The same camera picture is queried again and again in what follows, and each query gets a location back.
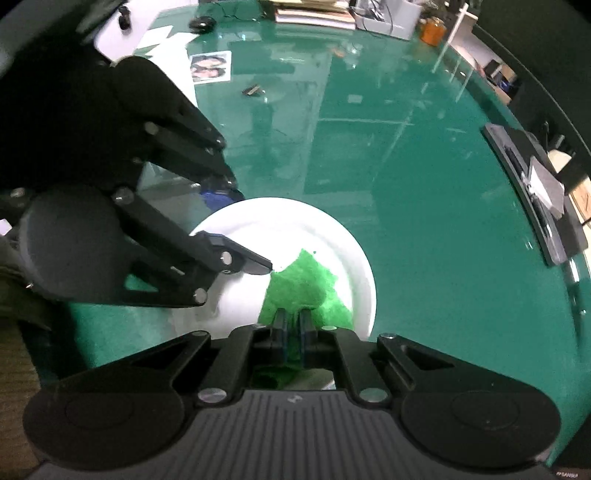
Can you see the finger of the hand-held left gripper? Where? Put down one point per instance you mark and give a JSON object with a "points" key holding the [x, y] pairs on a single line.
{"points": [[240, 261], [219, 199]]}

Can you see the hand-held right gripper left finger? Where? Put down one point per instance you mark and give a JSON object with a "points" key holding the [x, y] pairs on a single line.
{"points": [[279, 337]]}

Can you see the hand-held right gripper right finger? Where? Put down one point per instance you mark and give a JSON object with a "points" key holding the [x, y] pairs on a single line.
{"points": [[307, 339]]}

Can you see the bright green cleaning cloth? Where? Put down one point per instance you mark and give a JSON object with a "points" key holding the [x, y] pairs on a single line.
{"points": [[304, 286]]}

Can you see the white plate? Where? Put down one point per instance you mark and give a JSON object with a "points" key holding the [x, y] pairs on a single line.
{"points": [[295, 230]]}

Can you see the printed photo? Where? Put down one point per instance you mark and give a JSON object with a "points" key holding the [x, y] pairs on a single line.
{"points": [[210, 67]]}

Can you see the white paper sheet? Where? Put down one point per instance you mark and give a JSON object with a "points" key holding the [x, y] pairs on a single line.
{"points": [[157, 46]]}

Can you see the black computer mouse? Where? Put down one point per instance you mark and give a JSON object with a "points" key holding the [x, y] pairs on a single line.
{"points": [[202, 24]]}

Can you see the stack of books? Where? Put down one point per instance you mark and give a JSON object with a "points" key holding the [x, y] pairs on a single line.
{"points": [[314, 16]]}

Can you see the white desktop device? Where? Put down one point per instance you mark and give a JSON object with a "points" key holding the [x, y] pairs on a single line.
{"points": [[392, 23]]}

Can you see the black pen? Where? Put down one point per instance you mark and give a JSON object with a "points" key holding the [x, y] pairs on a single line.
{"points": [[512, 161]]}

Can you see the orange jar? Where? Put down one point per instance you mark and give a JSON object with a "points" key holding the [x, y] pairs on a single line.
{"points": [[433, 31]]}

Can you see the dark grey monitor base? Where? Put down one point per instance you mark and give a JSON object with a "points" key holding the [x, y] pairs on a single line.
{"points": [[512, 143]]}

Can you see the grey notepad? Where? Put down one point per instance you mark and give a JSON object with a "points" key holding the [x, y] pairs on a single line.
{"points": [[547, 184]]}

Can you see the black curved monitor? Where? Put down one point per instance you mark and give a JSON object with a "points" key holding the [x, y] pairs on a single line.
{"points": [[572, 101]]}

